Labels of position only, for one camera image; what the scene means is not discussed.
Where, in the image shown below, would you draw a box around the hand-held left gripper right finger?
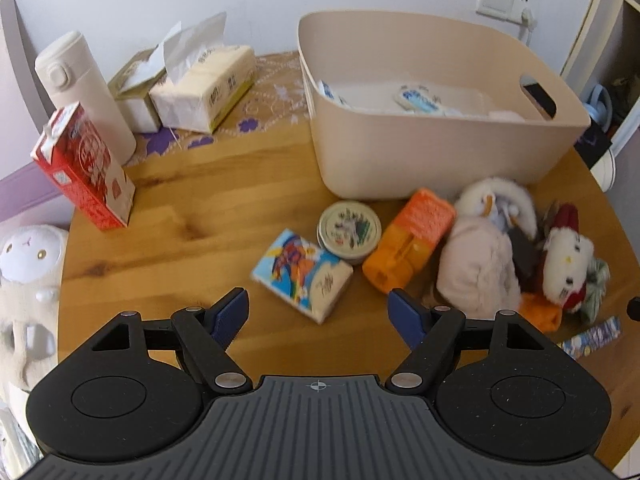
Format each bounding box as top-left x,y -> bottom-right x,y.
387,287 -> 557,396

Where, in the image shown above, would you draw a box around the dark cloth piece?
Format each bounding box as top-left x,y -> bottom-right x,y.
507,227 -> 543,281

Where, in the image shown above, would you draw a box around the soft tissue pack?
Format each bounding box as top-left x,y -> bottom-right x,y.
149,12 -> 257,135

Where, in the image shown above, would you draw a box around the beige storage bin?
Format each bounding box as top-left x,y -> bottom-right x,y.
297,10 -> 592,201

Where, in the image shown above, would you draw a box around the cream cabinet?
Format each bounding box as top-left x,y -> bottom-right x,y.
560,0 -> 640,146

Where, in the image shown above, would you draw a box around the orange plush toy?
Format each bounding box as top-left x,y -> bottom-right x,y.
520,292 -> 563,333

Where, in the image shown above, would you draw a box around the white sheep plush toy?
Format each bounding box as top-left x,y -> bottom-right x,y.
0,224 -> 70,391

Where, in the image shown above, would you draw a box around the white thermos bottle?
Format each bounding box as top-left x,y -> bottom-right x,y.
34,31 -> 137,166

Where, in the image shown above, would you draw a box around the blue patterned snack packet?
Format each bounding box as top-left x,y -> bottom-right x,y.
560,316 -> 622,360

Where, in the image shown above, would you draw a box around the red drink carton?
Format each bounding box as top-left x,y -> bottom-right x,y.
31,101 -> 136,231

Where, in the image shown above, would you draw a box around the blue headphones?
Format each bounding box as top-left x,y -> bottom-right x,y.
582,85 -> 613,126

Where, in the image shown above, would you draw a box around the cartoon print tissue packet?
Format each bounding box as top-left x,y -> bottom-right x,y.
251,229 -> 354,323

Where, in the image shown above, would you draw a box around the white cat plush toy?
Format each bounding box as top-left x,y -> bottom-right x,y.
540,204 -> 596,313

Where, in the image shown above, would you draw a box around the black box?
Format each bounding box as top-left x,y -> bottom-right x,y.
575,125 -> 613,168

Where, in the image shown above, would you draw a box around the purple floral tablecloth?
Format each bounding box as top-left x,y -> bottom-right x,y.
122,50 -> 313,168

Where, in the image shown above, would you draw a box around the round metal tin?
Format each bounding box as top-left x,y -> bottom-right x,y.
316,201 -> 382,265

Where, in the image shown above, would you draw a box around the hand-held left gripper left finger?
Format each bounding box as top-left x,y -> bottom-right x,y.
87,287 -> 254,396

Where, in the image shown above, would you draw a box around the pink plush toy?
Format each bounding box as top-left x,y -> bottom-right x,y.
436,215 -> 523,318

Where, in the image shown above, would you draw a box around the blue white packet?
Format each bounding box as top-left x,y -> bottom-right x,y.
394,82 -> 437,112
319,80 -> 352,107

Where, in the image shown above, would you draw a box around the white fluffy plush toy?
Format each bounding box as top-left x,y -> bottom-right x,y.
454,177 -> 538,241

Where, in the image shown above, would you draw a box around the wooden desk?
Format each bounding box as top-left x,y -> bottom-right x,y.
57,120 -> 640,471

